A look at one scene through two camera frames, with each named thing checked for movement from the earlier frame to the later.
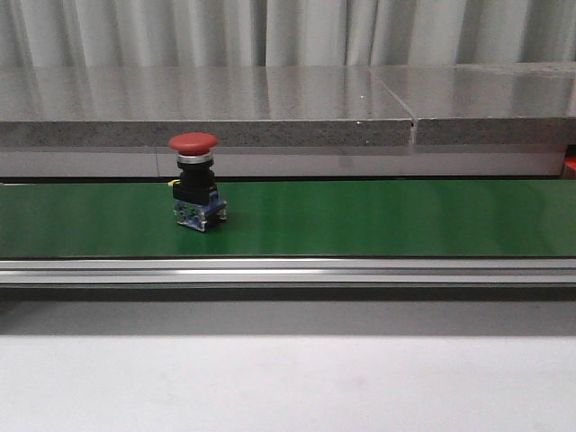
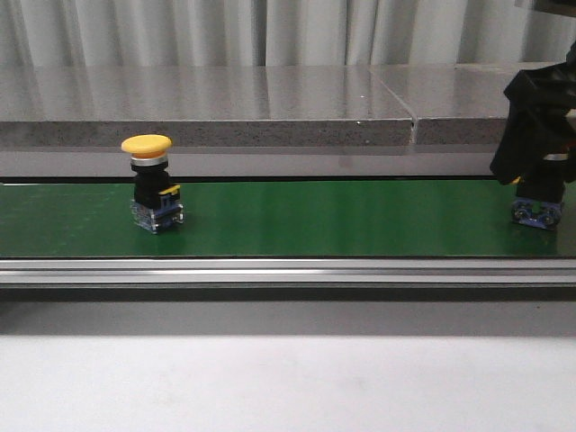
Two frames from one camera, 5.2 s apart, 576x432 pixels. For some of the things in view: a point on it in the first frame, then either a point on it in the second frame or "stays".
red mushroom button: [196, 202] → [540, 196]
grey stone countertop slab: [239, 105] stays
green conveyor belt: [282, 220] stays
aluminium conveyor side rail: [287, 270] stays
